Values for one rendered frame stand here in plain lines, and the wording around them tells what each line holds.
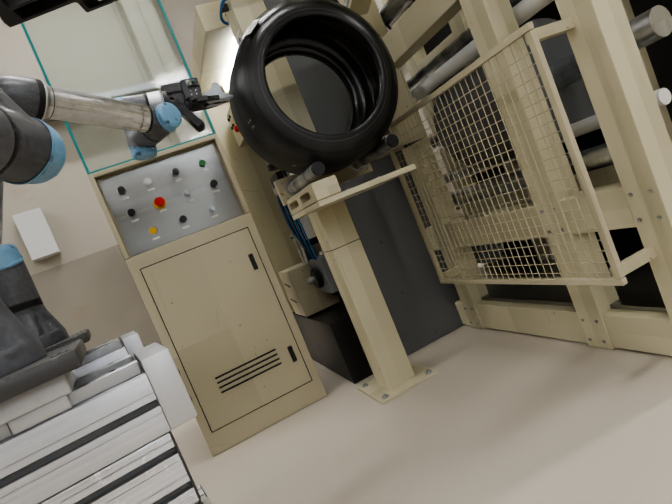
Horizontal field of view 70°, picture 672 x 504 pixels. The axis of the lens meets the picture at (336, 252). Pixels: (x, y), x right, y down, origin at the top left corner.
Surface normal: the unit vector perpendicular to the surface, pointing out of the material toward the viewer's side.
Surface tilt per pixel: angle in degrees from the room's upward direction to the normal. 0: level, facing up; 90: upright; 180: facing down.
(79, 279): 90
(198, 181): 90
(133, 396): 90
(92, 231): 90
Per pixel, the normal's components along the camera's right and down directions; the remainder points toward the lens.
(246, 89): -0.47, 0.14
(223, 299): 0.31, -0.06
